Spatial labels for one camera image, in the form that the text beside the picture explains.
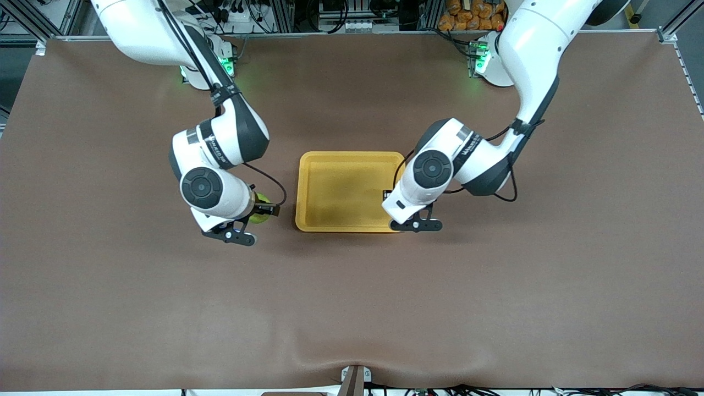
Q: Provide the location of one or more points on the metal corner bracket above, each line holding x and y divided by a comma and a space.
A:
667, 34
40, 47

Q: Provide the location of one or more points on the orange toy food pile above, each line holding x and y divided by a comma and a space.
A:
473, 15

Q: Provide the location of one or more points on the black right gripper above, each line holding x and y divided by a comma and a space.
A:
266, 209

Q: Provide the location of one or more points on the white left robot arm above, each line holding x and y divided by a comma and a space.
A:
528, 60

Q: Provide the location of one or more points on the metal table edge bracket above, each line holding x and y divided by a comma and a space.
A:
355, 380

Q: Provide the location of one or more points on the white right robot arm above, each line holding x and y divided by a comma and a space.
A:
220, 143

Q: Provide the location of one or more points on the green toy apple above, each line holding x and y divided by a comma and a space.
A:
260, 198

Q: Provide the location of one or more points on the yellow plastic tray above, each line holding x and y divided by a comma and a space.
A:
341, 190

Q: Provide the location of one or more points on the white power strip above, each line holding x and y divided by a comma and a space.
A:
357, 25

